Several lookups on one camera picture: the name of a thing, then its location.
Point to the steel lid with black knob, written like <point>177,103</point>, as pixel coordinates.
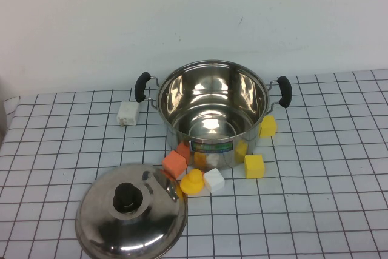
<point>151,222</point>

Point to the orange foam cube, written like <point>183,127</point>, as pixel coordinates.
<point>173,165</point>

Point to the white power adapter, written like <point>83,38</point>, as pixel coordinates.
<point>128,114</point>

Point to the white foam cube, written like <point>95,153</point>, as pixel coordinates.
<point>214,180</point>

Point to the yellow rubber duck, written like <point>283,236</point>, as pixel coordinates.
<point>191,183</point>

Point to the yellow foam cube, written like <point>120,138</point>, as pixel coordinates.
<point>254,166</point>
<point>268,127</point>

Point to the white black grid tablecloth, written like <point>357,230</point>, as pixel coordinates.
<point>303,195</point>

